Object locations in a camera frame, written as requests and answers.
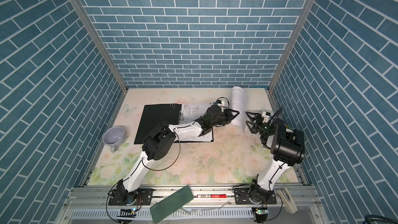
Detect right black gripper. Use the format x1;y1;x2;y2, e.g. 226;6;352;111
247;113;272;138

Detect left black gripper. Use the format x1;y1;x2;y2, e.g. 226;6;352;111
209;108;239;127

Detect orange black file folder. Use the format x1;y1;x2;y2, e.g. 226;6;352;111
133;103;215;145

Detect technical drawing paper sheet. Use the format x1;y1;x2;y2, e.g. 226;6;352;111
179;103;211;124

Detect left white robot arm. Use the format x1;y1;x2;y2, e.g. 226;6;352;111
115;105;239;205

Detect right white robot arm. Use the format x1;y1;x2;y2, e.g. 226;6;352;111
246;108;305;204

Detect red marker pen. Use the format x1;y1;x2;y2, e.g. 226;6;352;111
195;194;227;199

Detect grey ceramic mug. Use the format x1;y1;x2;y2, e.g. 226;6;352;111
102;126;126;152

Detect green board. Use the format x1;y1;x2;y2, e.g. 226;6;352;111
150;185;194;224

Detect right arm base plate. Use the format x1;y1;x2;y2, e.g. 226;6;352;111
232;187;277;205

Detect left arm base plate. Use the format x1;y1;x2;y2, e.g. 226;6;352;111
108;188;153;206

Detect aluminium front rail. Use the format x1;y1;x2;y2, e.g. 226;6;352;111
65;184;321;211

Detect aluminium corner frame post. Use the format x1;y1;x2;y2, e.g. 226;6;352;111
268;0;315;92

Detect left aluminium frame post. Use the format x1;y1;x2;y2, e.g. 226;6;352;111
69;0;128;93

